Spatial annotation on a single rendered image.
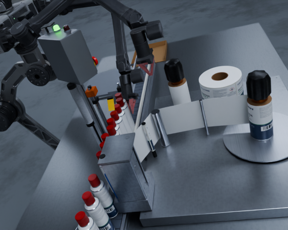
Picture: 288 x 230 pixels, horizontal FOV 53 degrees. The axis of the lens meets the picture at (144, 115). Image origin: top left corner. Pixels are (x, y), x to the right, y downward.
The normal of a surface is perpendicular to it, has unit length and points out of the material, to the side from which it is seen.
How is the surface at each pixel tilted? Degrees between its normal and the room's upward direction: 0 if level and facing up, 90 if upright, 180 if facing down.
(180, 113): 90
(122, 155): 0
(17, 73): 90
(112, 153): 0
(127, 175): 90
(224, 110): 90
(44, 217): 0
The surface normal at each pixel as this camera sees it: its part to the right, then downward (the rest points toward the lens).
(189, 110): -0.04, 0.58
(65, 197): -0.28, -0.79
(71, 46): 0.72, 0.21
